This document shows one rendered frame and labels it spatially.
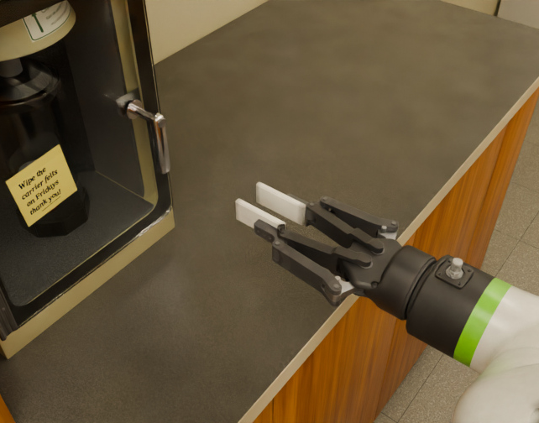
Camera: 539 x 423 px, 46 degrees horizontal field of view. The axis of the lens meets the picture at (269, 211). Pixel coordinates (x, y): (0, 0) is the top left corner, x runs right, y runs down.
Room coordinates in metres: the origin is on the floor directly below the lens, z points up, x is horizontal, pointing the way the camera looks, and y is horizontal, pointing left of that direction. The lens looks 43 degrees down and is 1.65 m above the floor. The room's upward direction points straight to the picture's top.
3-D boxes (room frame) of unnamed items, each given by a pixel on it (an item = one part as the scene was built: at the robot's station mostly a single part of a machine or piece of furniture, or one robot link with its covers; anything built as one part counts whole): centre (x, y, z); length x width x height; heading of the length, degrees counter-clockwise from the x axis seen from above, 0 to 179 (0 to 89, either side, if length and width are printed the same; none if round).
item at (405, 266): (0.46, -0.12, 1.14); 0.09 x 0.08 x 0.07; 52
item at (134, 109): (0.67, 0.15, 1.17); 0.05 x 0.03 x 0.10; 52
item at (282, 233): (0.48, -0.06, 1.14); 0.11 x 0.01 x 0.04; 63
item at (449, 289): (0.41, -0.18, 1.15); 0.09 x 0.06 x 0.12; 142
